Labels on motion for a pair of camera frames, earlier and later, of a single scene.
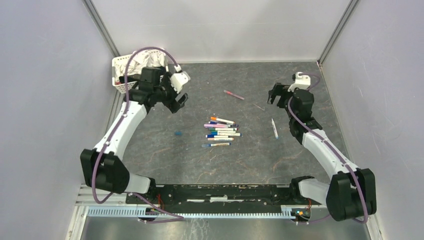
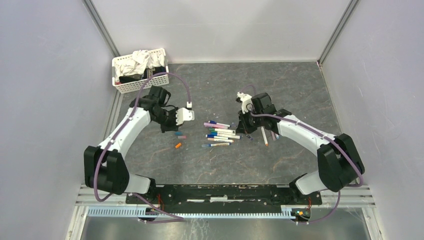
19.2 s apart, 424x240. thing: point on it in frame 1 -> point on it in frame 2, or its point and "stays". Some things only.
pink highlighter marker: (216, 125) stays
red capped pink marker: (234, 95) -> (273, 135)
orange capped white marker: (222, 120) -> (265, 137)
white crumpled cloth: (146, 58) stays
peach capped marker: (221, 139) stays
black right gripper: (280, 90) -> (242, 127)
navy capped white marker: (215, 136) stays
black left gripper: (175, 106) -> (173, 127)
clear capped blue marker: (216, 144) stays
